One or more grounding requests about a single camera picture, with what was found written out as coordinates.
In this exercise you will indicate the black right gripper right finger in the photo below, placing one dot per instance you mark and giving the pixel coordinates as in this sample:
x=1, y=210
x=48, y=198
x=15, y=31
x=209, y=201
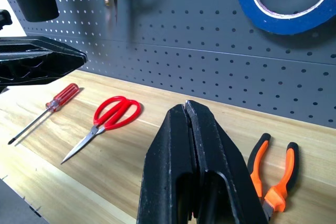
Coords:
x=223, y=171

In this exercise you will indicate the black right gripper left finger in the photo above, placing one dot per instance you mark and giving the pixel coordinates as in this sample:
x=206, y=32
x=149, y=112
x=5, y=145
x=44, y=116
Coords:
x=165, y=169

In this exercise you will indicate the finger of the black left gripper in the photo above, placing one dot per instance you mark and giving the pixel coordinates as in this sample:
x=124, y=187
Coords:
x=39, y=61

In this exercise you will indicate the orange and black pliers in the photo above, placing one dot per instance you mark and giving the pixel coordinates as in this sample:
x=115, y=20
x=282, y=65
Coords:
x=275, y=195

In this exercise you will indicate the grey pegboard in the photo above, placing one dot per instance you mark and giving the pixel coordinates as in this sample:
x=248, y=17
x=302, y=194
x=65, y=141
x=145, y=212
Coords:
x=183, y=37

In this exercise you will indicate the blue tape roll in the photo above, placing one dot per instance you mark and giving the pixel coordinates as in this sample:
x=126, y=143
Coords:
x=262, y=22

